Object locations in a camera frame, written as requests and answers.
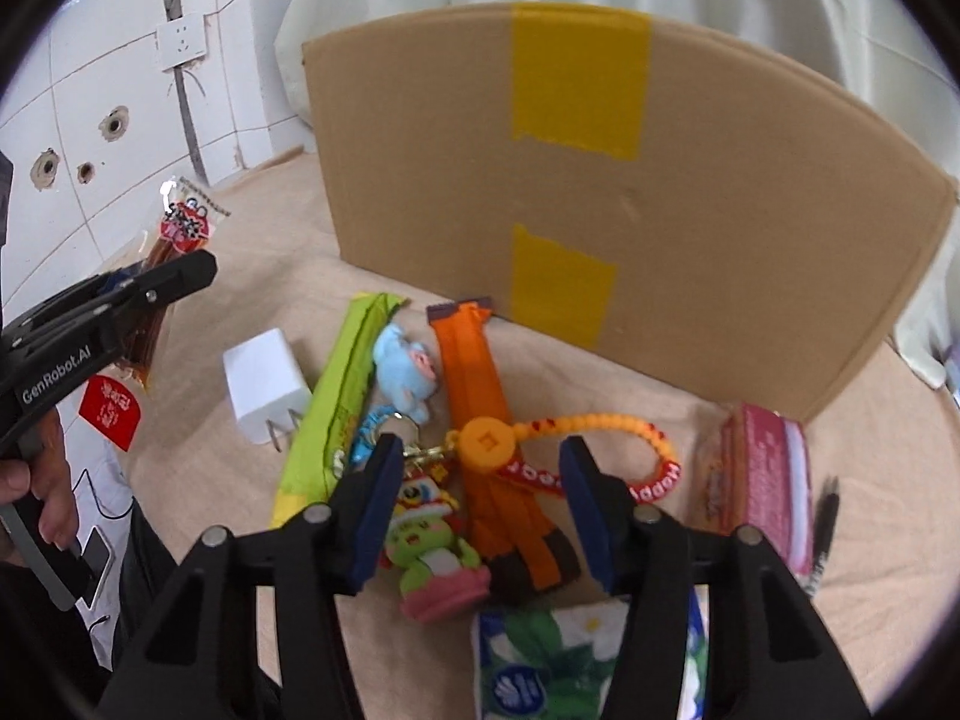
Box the black pen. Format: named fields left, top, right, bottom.
left=804, top=476, right=841, bottom=598

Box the red sausage snack packet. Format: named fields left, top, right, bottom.
left=78, top=176, right=231, bottom=452

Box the orange beaded toy keychain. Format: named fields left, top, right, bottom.
left=382, top=413, right=682, bottom=622

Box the pink wafer packet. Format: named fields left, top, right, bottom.
left=688, top=403, right=814, bottom=578

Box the white charger plug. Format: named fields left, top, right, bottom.
left=221, top=328, right=313, bottom=452

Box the white wall socket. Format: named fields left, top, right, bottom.
left=156, top=13, right=208, bottom=71

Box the floral tissue pack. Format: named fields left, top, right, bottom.
left=470, top=588, right=712, bottom=720

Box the orange snack bar packet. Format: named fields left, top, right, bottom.
left=427, top=298, right=581, bottom=606

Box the person left hand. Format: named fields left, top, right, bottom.
left=2, top=410, right=78, bottom=551

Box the blue plush keychain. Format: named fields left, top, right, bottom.
left=348, top=322, right=439, bottom=468

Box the green snack bar packet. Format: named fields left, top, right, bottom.
left=270, top=293, right=409, bottom=528

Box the brown cardboard box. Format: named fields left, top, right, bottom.
left=302, top=4, right=957, bottom=419

